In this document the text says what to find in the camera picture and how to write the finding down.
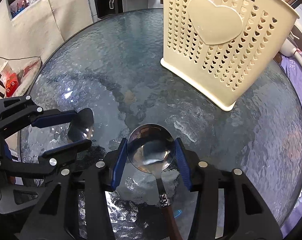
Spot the all-steel spoon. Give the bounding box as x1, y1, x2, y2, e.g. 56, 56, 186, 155
67, 108, 94, 142

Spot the wooden-handled steel spoon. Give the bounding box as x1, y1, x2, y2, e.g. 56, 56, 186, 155
127, 124, 182, 239

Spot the stool with cushion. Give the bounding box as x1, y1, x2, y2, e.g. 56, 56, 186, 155
0, 57, 42, 99

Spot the round glass table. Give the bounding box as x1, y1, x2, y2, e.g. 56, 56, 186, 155
29, 9, 302, 239

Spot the beige cloth cover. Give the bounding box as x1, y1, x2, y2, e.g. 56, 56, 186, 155
0, 0, 93, 70

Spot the cream plastic utensil holder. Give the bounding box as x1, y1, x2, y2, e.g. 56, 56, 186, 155
161, 0, 299, 111

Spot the white pan with lid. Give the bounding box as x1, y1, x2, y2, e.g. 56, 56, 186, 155
280, 25, 302, 67

